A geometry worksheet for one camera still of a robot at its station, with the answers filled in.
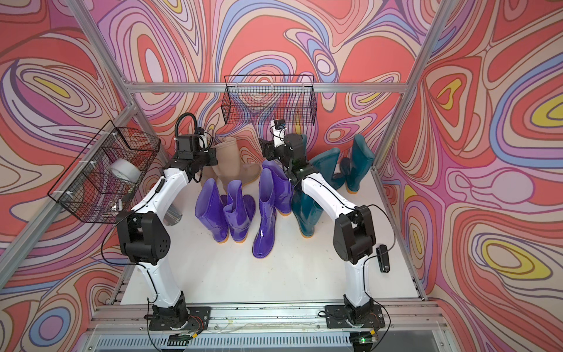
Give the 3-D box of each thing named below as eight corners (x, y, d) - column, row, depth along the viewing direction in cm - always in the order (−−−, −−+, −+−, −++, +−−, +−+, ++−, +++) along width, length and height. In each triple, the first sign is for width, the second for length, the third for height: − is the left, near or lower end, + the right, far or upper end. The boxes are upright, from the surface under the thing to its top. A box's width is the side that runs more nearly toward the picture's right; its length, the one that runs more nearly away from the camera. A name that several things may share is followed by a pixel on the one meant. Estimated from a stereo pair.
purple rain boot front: (255, 258, 88) (247, 227, 68) (260, 205, 105) (254, 168, 85) (276, 258, 88) (273, 227, 68) (277, 205, 105) (275, 168, 85)
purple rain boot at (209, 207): (215, 250, 90) (196, 218, 71) (209, 219, 100) (190, 183, 80) (234, 243, 92) (221, 210, 72) (226, 213, 102) (212, 177, 82)
